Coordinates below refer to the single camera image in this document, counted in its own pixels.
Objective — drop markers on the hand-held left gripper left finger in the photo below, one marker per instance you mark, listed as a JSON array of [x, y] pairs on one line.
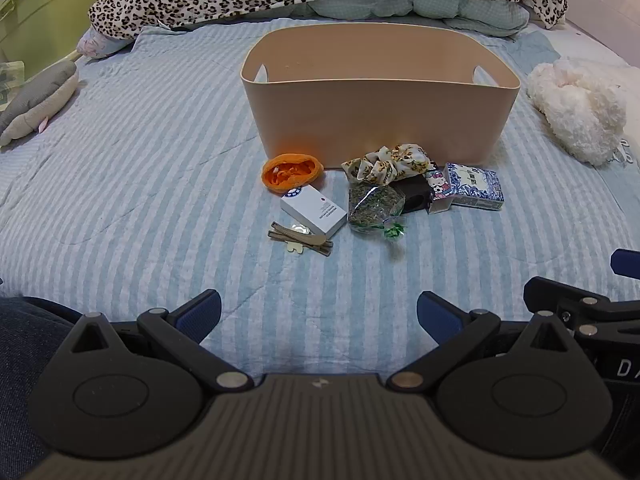
[[200, 312]]

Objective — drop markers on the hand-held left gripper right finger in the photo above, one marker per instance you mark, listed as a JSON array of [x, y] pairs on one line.
[[437, 315]]

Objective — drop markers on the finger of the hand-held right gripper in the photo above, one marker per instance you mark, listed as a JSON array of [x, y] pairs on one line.
[[627, 262], [555, 297]]

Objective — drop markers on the small green candy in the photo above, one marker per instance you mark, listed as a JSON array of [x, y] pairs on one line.
[[394, 230]]

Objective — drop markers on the small black box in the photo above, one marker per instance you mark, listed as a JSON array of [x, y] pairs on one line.
[[415, 195]]

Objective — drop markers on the brown hair clip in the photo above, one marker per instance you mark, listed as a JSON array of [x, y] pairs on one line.
[[300, 232], [310, 249]]

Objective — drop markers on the small cartoon cat box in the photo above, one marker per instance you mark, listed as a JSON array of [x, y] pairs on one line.
[[439, 187]]

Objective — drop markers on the clear packet of dried herbs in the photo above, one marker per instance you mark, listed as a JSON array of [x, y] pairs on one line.
[[372, 205]]

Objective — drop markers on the blue patterned box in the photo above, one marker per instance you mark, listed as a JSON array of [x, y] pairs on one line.
[[472, 182]]

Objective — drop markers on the small white box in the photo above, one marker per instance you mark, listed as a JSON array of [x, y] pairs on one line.
[[315, 212]]

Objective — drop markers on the leopard print scrunchie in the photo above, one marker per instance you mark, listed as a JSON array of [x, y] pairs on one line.
[[390, 160]]

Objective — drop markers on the beige plastic storage basket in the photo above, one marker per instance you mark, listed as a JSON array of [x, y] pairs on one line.
[[375, 120]]

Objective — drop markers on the blue striped bed sheet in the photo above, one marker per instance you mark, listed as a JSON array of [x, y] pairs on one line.
[[150, 185]]

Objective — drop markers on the white fluffy plush toy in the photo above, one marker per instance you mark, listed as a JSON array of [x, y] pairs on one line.
[[575, 105]]

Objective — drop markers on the person's left leg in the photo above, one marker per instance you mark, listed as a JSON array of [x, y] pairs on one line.
[[25, 340]]

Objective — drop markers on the white mattress cover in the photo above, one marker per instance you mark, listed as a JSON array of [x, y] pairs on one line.
[[600, 45]]

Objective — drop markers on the grey plush toy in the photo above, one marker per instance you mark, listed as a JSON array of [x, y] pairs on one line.
[[40, 95]]

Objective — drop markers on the pale pink pillow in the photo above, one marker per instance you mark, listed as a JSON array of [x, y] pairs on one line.
[[97, 45]]

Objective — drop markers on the teal quilted duvet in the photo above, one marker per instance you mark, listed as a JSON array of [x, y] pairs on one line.
[[450, 12]]

